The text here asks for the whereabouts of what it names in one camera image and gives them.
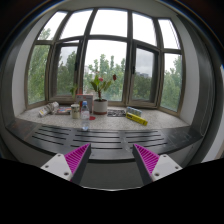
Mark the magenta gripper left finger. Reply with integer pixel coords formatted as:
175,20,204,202
42,143,91,185

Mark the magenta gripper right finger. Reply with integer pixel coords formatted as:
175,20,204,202
132,144,182,185

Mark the clear plastic water bottle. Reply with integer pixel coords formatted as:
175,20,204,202
81,101,90,131

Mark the black slatted radiator cover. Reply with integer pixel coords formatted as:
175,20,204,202
7,119,202,162

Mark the yellow rectangular box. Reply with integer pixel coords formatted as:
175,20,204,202
126,112,148,126

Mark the colourful flat package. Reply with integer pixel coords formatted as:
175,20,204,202
55,107,71,115

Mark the rolled plastic-wrapped package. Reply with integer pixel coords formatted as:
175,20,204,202
39,102,59,117

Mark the light blue small box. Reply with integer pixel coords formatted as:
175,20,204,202
126,107,142,117

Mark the potted plant in white pot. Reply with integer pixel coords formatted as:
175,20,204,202
90,75,117,115

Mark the dark printed flat booklet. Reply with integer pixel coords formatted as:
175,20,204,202
107,110,126,117

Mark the bay window frame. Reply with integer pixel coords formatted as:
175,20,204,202
25,7,184,114

